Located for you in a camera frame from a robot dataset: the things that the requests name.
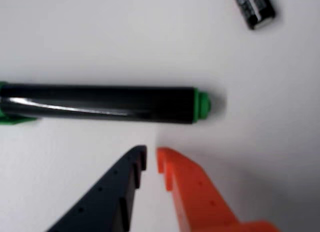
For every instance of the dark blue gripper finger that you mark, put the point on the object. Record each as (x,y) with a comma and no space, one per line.
(107,199)

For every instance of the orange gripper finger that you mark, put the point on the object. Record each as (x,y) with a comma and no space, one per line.
(197,202)

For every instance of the green capped black marker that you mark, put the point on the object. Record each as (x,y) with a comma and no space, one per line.
(100,104)

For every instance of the black AA battery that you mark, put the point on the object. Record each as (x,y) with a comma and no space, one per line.
(255,6)

